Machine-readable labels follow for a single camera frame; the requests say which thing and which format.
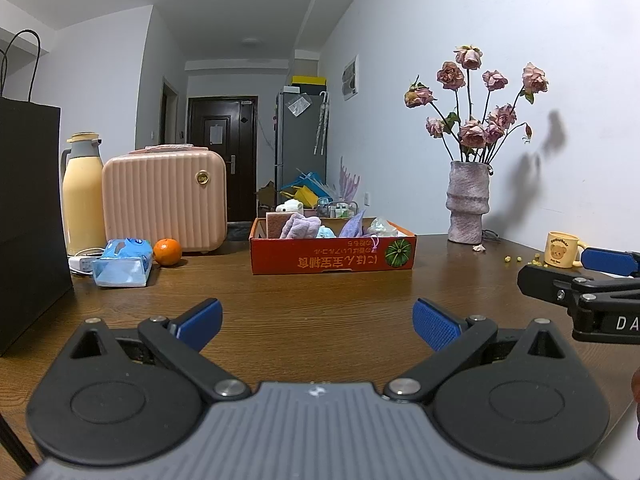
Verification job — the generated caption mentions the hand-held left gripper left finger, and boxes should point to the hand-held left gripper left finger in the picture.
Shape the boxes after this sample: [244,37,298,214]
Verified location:
[60,297,251,402]

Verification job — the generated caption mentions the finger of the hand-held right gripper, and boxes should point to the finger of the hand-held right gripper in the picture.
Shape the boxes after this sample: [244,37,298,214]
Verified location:
[581,247,640,277]
[517,264,591,306]

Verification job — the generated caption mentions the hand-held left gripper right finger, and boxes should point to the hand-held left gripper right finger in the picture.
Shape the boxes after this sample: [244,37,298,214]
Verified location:
[382,297,576,403]

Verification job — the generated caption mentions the pale green cloth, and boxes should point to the pale green cloth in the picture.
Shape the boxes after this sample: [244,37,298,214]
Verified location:
[366,216,399,237]

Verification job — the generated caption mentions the pink sponge block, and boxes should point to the pink sponge block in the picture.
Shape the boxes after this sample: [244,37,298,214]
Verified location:
[265,211,293,239]

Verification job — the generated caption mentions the lavender cloth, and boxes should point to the lavender cloth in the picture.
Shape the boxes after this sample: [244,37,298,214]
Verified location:
[339,210,367,238]

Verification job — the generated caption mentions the orange cardboard box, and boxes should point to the orange cardboard box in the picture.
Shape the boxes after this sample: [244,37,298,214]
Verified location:
[250,217,417,276]

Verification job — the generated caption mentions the yellow bear cup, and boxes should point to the yellow bear cup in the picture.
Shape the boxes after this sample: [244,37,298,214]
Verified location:
[545,231,590,267]

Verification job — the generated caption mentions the orange fruit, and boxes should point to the orange fruit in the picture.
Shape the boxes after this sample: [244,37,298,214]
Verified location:
[153,238,182,266]

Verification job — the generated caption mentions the blue tissue pack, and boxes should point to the blue tissue pack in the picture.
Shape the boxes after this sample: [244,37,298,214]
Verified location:
[91,237,154,288]

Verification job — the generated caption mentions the mauve fuzzy vase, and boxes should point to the mauve fuzzy vase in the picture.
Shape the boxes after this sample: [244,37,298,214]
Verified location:
[446,160,493,245]

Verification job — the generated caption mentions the pink ribbed suitcase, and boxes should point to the pink ribbed suitcase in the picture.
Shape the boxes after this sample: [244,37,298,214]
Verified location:
[102,147,228,254]

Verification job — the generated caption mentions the white charger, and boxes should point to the white charger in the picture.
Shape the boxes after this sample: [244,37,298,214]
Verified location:
[68,255,103,276]

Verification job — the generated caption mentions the dark brown entrance door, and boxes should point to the dark brown entrance door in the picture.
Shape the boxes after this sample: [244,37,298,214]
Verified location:
[187,96,259,223]

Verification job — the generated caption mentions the brown carton beside refrigerator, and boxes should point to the brown carton beside refrigerator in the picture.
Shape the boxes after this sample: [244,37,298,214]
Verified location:
[256,181,277,211]

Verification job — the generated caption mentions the bunch of dried pink roses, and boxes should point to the bunch of dried pink roses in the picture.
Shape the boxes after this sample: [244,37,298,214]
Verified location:
[404,45,549,165]

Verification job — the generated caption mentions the yellow thermos jug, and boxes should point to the yellow thermos jug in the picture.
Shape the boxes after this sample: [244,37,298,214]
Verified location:
[61,132,107,257]

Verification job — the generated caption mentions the purple feather decoration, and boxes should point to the purple feather decoration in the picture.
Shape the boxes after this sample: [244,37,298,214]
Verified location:
[339,156,361,206]

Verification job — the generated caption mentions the blue and yellow bags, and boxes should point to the blue and yellow bags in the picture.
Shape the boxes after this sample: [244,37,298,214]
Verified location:
[280,171,331,203]

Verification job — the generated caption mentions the pink plastic bag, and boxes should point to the pink plastic bag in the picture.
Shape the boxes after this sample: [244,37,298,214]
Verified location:
[129,144,193,155]

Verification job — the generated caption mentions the black paper bag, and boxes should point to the black paper bag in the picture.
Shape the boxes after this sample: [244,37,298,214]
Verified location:
[0,30,76,356]

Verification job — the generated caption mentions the grey refrigerator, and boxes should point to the grey refrigerator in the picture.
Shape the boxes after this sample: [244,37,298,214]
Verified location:
[275,91,328,201]

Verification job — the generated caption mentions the wire rack trolley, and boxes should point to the wire rack trolley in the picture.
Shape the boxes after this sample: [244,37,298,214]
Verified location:
[316,199,358,219]

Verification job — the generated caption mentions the dark side door frame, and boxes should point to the dark side door frame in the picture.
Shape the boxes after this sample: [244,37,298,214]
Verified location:
[160,76,179,146]

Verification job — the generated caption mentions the white wall fuse panel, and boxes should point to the white wall fuse panel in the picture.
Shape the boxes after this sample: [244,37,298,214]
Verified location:
[342,55,360,101]

